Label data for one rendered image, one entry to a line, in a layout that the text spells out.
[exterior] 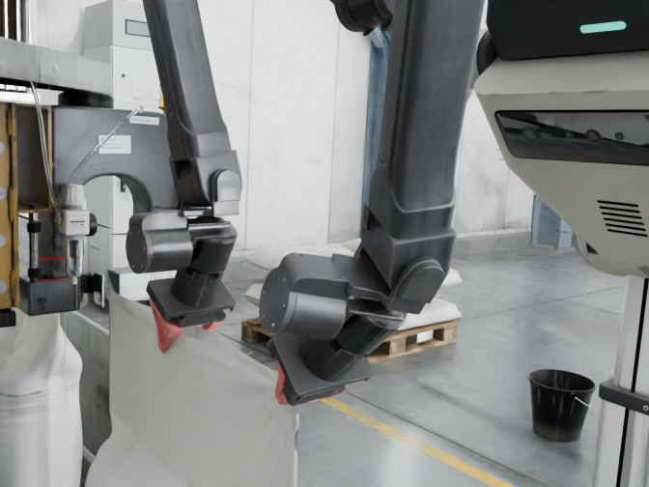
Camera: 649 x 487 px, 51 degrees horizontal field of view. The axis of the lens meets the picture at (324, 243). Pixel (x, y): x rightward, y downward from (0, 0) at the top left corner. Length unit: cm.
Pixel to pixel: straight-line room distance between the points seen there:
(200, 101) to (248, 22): 539
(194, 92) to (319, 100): 584
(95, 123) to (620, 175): 79
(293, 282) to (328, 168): 620
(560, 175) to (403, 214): 52
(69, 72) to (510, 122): 66
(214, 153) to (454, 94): 38
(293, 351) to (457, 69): 32
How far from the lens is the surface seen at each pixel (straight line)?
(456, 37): 49
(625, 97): 89
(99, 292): 120
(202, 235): 81
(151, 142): 120
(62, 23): 439
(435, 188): 54
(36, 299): 116
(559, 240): 937
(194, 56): 83
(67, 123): 114
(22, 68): 103
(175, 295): 88
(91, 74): 118
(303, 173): 654
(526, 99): 96
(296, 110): 647
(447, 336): 463
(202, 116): 82
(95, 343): 211
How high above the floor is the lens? 131
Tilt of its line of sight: 9 degrees down
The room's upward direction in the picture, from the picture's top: 3 degrees clockwise
